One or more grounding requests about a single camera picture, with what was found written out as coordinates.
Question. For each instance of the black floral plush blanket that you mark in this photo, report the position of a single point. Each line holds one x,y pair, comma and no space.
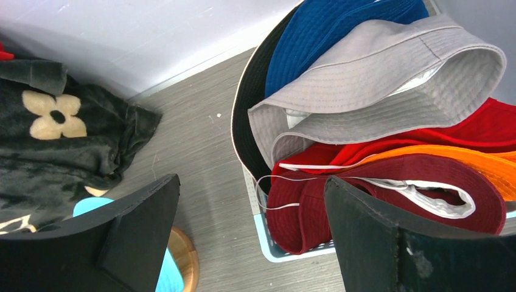
61,142

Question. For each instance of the turquoise bucket hat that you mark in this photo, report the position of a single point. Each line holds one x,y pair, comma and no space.
170,279

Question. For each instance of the orange bucket hat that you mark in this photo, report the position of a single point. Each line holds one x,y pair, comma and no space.
498,168

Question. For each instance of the wooden hat stand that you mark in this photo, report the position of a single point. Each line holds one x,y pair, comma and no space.
186,258

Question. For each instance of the dark red bucket hat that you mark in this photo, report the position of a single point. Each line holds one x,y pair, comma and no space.
433,194

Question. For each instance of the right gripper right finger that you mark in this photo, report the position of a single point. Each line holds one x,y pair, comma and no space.
381,247

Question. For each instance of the red cloth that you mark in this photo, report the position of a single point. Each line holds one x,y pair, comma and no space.
5,56

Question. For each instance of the blue bucket hat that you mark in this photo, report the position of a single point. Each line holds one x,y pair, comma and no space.
317,25

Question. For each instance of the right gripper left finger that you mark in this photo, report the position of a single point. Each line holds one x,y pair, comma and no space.
116,247

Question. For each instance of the bright red bucket hat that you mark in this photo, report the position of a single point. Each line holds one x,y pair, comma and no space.
490,129

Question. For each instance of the grey bucket hat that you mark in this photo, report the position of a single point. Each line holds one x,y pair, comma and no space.
381,79

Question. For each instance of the light blue plastic basket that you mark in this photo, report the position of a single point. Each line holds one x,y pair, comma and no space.
274,241

